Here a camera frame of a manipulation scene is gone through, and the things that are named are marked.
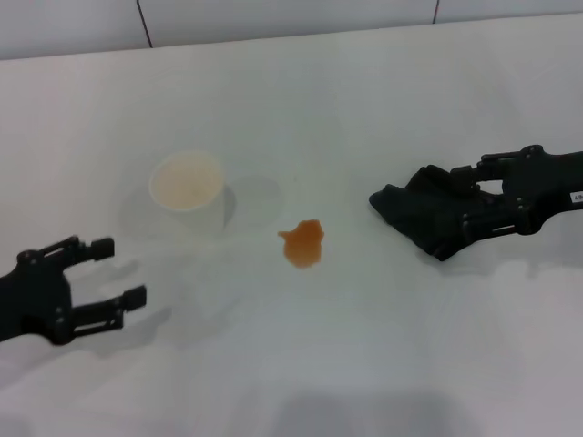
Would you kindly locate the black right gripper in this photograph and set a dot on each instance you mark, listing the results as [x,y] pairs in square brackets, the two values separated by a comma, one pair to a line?
[546,186]

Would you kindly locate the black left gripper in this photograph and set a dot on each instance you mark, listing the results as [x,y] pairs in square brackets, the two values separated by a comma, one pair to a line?
[36,296]

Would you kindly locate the white paper cup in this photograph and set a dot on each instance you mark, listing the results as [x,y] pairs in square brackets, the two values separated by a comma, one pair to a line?
[187,184]

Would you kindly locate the dark blue rag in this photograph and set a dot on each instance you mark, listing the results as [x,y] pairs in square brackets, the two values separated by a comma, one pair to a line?
[419,209]

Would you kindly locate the brown water stain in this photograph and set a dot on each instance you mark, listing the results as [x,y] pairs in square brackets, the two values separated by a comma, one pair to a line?
[305,243]

